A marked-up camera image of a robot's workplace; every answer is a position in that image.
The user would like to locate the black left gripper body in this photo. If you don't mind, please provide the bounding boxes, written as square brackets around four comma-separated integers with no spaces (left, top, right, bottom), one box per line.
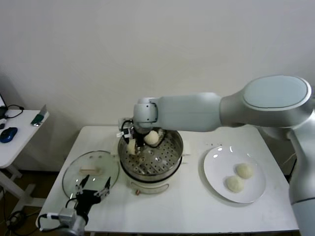
[73,189,103,217]

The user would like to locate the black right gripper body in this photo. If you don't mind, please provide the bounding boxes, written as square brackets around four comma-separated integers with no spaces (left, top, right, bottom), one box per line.
[134,126,149,148]

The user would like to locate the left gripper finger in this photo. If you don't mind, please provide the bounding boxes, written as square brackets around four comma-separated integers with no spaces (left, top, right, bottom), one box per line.
[94,176,112,199]
[75,175,91,196]

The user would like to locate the white steamed baozi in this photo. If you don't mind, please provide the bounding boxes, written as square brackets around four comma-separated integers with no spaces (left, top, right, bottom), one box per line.
[225,176,245,193]
[235,163,253,179]
[144,130,159,146]
[126,140,137,156]

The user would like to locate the steel perforated steamer basket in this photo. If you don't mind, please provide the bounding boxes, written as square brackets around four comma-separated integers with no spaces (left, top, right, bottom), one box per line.
[111,126,192,181]

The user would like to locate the round glass pot lid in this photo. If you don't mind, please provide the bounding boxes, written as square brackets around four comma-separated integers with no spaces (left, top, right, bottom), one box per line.
[62,150,121,200]

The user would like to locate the cream electric cooking pot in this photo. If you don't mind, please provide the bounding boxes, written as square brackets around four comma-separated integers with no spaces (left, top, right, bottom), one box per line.
[120,154,190,196]

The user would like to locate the white side table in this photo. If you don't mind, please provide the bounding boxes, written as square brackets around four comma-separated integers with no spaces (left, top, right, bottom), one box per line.
[0,109,50,207]

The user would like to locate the green scraper tool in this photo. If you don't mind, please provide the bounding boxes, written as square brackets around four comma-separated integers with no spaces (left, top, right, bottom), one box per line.
[31,105,47,127]

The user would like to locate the round white plate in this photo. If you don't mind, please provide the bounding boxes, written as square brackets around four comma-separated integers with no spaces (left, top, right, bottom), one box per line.
[203,146,267,204]

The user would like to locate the blue computer mouse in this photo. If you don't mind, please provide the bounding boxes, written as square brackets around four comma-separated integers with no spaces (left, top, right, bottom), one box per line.
[0,127,18,144]

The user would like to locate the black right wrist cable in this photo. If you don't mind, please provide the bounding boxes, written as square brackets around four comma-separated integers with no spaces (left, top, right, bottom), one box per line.
[150,134,166,148]

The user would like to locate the black floor cable bundle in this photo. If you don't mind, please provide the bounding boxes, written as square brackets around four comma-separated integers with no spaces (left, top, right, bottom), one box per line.
[6,210,28,228]

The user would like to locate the black looped desk cable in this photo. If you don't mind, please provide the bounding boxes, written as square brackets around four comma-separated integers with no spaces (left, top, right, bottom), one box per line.
[4,105,25,119]

